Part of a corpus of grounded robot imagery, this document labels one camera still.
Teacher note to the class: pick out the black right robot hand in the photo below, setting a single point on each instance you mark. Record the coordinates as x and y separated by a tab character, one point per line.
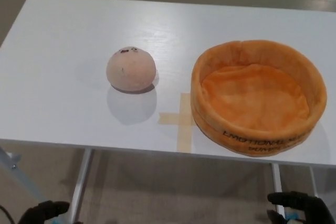
312	211

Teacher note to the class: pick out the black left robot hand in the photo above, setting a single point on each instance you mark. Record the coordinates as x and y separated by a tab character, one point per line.
42	212

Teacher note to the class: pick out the pink round plush toy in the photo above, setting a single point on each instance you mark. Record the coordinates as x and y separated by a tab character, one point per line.
131	72

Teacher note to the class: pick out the orange plush plate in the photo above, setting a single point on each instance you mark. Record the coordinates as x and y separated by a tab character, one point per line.
252	98

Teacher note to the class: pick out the white table leg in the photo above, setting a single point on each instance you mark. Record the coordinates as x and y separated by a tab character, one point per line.
82	182
277	182
314	179

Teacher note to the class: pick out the beige masking tape strip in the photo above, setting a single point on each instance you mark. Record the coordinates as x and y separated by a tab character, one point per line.
185	134
170	118

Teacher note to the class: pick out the white metal frame bar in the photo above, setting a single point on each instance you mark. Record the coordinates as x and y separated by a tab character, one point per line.
18	174

